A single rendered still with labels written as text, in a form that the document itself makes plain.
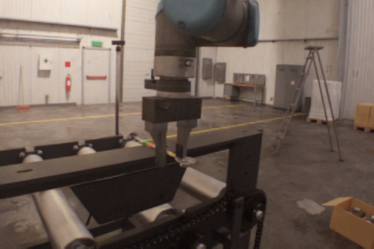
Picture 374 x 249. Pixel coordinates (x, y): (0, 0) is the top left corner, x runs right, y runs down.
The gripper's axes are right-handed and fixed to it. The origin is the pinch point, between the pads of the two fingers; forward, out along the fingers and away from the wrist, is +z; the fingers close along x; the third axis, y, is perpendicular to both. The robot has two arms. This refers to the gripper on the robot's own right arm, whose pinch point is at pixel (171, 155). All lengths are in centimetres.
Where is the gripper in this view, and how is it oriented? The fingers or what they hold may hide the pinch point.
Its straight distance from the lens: 58.3
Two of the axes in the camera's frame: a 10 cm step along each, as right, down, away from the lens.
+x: 7.6, -0.6, 6.5
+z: -0.4, 9.9, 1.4
